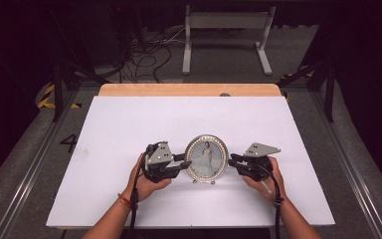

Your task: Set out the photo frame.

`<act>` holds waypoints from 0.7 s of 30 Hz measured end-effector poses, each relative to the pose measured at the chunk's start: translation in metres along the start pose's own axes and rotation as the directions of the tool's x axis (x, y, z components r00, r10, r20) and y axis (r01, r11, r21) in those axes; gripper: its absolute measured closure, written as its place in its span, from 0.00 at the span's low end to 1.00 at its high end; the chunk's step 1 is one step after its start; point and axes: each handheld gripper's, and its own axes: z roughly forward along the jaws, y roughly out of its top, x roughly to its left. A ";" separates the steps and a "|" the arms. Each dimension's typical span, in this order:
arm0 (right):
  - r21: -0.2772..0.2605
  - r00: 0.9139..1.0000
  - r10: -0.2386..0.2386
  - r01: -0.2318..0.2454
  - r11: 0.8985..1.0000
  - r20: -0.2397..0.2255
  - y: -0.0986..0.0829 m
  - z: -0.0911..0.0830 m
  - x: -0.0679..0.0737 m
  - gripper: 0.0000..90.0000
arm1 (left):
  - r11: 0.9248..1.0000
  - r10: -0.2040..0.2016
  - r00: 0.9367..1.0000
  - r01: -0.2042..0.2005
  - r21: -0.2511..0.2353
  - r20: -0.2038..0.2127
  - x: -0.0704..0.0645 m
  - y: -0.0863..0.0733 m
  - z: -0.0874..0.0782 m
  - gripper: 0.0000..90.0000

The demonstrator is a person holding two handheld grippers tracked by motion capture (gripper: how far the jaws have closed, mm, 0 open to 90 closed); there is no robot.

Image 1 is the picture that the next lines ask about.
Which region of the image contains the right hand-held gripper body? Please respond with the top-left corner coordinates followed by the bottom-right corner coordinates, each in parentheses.
top-left (240, 141), bottom-right (283, 182)

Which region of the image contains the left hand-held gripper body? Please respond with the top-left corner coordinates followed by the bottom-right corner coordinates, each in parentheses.
top-left (141, 140), bottom-right (180, 184)

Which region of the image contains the oval silver photo frame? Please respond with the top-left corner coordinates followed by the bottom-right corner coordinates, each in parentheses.
top-left (183, 133), bottom-right (230, 185)

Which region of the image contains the person's right hand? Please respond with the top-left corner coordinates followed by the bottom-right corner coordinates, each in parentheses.
top-left (243, 156), bottom-right (287, 204)

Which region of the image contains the person's left hand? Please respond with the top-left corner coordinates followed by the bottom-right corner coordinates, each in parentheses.
top-left (125, 152), bottom-right (173, 203)

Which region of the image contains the white board sheet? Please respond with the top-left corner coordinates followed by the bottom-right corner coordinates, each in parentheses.
top-left (45, 95), bottom-right (336, 229)

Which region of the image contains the black metal stand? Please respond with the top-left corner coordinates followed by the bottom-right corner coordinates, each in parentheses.
top-left (278, 6), bottom-right (338, 123)
top-left (51, 6), bottom-right (113, 122)

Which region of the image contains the yellow black floor tape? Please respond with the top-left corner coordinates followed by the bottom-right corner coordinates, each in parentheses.
top-left (37, 83), bottom-right (83, 110)

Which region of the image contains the white metal stand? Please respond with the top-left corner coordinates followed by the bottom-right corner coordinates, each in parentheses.
top-left (181, 4), bottom-right (278, 77)

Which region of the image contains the thin white cable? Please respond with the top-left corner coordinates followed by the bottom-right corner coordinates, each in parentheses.
top-left (260, 180), bottom-right (274, 196)

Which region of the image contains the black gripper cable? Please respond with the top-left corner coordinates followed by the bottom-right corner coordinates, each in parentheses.
top-left (255, 163), bottom-right (285, 239)
top-left (127, 142), bottom-right (158, 239)

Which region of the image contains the red string bracelet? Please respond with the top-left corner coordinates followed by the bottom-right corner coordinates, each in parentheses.
top-left (117, 192), bottom-right (133, 210)

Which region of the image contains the aluminium floor rail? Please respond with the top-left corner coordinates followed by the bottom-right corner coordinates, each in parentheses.
top-left (311, 89), bottom-right (382, 239)
top-left (0, 89), bottom-right (81, 239)

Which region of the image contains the bundle of floor cables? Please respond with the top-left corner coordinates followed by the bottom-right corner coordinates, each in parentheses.
top-left (118, 26), bottom-right (187, 84)

